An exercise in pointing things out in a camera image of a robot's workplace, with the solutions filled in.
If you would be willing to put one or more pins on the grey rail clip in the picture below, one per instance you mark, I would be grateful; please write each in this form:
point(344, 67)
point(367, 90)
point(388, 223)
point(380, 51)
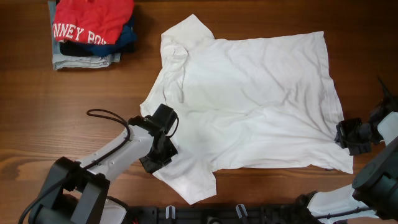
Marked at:
point(170, 212)
point(241, 211)

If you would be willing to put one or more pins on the black folded garment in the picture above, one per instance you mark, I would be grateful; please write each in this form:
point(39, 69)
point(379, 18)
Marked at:
point(70, 48)

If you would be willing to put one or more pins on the navy blue folded garment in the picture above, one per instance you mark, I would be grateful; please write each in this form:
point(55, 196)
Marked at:
point(128, 33)

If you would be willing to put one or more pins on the light grey folded jeans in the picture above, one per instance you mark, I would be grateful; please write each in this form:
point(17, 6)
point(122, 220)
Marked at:
point(60, 60)

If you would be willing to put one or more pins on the right grey rail clip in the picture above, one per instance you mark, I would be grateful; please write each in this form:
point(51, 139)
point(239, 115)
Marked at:
point(241, 211)

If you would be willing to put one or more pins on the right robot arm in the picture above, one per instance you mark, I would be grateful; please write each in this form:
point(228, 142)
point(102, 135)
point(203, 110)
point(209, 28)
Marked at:
point(373, 192)

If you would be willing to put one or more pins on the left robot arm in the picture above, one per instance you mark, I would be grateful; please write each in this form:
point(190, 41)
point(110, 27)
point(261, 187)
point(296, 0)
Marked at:
point(77, 191)

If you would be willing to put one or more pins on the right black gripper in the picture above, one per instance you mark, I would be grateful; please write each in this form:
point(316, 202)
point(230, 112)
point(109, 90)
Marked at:
point(348, 137)

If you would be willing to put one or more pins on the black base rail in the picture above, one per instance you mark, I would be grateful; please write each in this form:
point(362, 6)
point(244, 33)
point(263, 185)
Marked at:
point(269, 214)

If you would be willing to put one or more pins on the left grey rail clip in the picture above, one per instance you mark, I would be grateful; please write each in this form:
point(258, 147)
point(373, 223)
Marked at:
point(170, 212)

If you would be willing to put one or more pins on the white t-shirt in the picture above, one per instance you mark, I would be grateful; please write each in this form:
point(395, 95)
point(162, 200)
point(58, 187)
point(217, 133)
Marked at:
point(265, 103)

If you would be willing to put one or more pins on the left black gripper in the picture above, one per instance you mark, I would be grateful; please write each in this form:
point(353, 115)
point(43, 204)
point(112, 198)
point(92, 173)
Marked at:
point(160, 158)

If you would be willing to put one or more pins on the red folded t-shirt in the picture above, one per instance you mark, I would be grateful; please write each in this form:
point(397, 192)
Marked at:
point(98, 22)

